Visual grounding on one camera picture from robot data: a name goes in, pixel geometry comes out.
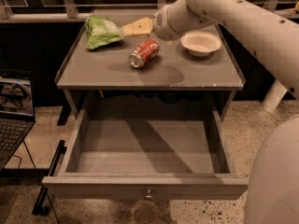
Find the black laptop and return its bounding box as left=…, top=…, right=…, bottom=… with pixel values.
left=0, top=69, right=36, bottom=170

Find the green chip bag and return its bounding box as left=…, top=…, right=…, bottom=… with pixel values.
left=84, top=16, right=123, bottom=50

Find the open grey top drawer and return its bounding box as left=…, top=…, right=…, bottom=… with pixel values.
left=43, top=111, right=248, bottom=200

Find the metal drawer knob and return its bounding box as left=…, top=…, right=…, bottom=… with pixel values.
left=144, top=189, right=152, bottom=201

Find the grey cabinet with top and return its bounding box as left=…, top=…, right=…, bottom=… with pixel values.
left=55, top=8, right=247, bottom=123

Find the black laptop stand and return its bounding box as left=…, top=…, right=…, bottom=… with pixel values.
left=18, top=139, right=68, bottom=224

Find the red coke can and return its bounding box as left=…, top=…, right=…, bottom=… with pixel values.
left=129, top=39, right=160, bottom=68

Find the white bowl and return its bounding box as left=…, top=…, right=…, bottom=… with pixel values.
left=180, top=31, right=221, bottom=57

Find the metal window railing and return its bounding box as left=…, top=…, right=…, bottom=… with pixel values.
left=0, top=0, right=299, bottom=24

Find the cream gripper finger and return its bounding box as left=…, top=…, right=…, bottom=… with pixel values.
left=121, top=23, right=135, bottom=36

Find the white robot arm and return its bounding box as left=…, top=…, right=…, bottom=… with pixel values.
left=152, top=0, right=299, bottom=224

